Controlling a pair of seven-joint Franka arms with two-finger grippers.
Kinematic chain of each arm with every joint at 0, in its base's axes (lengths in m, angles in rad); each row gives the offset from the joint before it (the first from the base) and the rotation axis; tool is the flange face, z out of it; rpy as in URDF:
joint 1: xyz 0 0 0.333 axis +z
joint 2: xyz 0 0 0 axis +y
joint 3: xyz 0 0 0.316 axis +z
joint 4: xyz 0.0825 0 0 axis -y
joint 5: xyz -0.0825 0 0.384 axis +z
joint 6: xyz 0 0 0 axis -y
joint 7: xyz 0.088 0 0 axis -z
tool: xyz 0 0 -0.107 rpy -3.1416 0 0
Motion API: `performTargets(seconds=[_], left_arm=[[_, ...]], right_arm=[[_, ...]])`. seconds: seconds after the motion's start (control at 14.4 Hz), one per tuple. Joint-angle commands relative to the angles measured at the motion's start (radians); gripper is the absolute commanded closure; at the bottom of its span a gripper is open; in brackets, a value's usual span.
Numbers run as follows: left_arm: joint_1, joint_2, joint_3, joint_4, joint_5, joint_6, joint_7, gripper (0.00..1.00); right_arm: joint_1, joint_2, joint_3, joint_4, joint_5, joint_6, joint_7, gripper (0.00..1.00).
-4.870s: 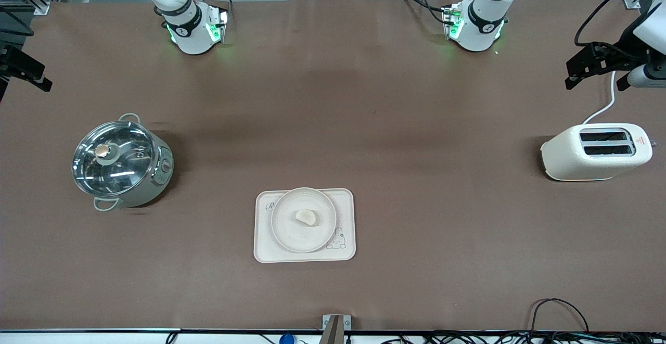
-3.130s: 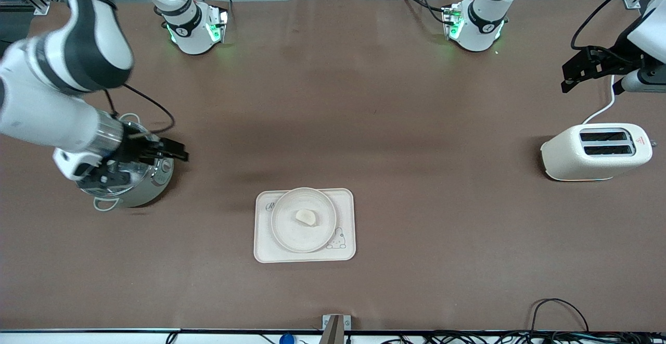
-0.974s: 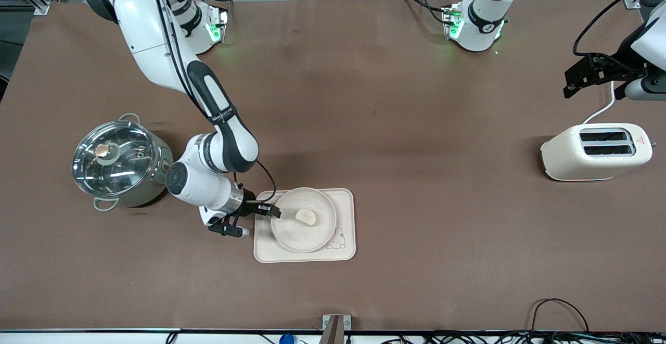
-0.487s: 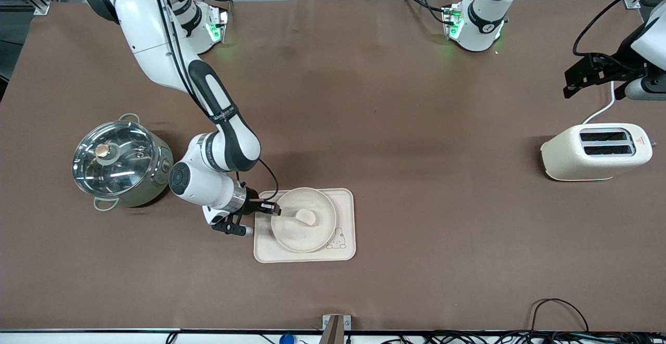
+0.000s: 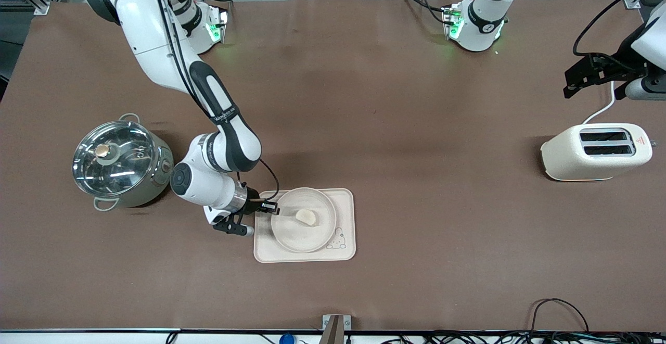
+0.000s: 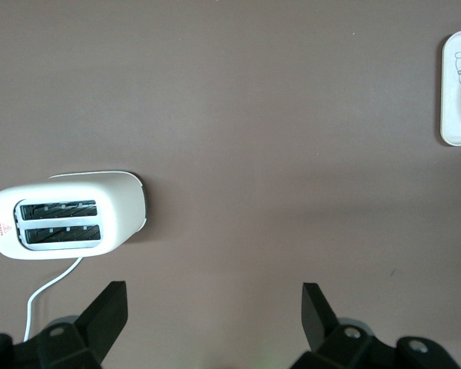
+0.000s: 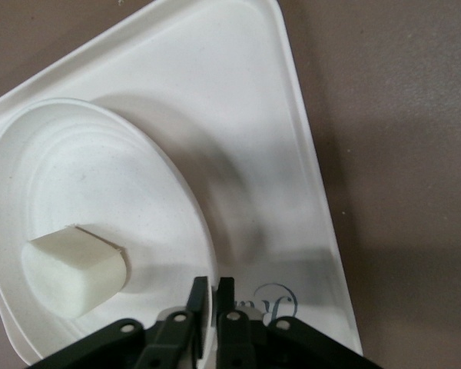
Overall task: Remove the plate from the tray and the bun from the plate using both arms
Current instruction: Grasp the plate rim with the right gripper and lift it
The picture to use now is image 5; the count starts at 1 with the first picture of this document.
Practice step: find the small pale steamed bun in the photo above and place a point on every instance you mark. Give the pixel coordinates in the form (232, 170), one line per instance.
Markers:
(306, 217)

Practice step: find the cream two-slot toaster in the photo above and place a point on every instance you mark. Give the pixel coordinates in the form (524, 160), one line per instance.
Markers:
(572, 162)

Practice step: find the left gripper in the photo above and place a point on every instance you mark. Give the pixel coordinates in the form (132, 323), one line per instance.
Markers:
(622, 63)

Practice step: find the round beige plate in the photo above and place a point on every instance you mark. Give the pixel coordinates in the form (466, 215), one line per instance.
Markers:
(296, 237)

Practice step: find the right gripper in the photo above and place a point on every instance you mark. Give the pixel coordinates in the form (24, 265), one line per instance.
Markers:
(254, 203)

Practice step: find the glass pot lid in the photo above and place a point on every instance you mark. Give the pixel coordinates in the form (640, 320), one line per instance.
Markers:
(125, 169)

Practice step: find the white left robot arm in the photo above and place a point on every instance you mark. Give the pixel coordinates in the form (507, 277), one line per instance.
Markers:
(478, 32)

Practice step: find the grey electric cooking pot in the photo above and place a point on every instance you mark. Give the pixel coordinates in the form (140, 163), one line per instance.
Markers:
(156, 182)

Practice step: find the brown table mat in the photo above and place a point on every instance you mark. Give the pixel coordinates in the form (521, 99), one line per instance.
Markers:
(416, 125)

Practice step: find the beige rabbit print tray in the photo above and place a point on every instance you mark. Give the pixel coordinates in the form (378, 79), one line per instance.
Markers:
(346, 203)

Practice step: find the grey metal camera bracket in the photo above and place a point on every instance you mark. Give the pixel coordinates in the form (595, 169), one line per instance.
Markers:
(336, 328)

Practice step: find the small blue round object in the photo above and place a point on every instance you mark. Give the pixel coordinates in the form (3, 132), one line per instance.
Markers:
(287, 339)

